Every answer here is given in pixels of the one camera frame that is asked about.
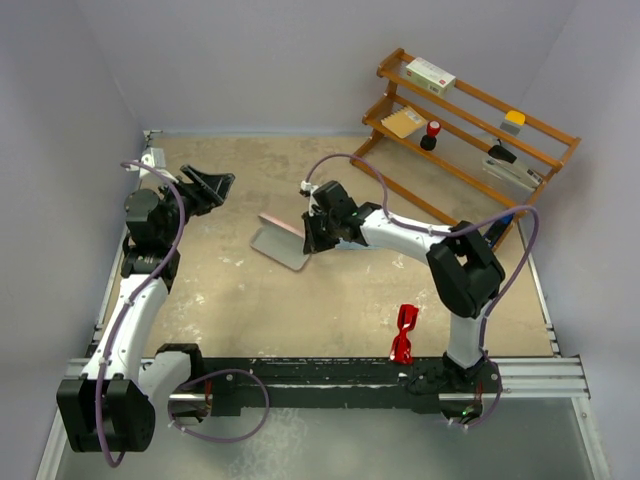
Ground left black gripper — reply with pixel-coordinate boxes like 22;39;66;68
155;165;232;245

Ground blue cleaning cloth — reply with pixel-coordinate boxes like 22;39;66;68
336;240;367;250

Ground pink glasses case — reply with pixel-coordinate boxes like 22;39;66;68
250;213;310;272

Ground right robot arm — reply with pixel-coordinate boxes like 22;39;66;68
301;181;505;391

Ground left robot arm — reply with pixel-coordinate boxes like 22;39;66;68
56;162;235;464

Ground red sunglasses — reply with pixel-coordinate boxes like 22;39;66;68
389;304;419;365

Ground brown envelope packet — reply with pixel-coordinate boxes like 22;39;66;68
381;106;427;139

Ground red black stamp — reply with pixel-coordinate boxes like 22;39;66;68
420;120;441;151

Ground wooden three-tier shelf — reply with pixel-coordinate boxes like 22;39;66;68
351;48;580;225

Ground blue stapler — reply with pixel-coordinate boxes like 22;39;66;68
483;214;514;248

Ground white green box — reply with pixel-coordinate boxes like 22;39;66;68
405;57;457;97

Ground black stapler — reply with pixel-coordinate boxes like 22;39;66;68
488;143;517;164

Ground yellow grey sponge block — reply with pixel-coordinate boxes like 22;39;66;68
500;110;526;137

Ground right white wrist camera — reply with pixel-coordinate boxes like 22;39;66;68
299;180;322;217

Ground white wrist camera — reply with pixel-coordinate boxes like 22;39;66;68
140;147;166;175
299;180;322;217

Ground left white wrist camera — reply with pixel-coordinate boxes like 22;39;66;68
140;147;166;175

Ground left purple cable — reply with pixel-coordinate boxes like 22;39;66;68
94;159;271;467

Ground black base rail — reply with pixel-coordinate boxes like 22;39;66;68
171;357;502;416

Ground aluminium frame rail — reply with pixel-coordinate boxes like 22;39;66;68
496;357;590;399

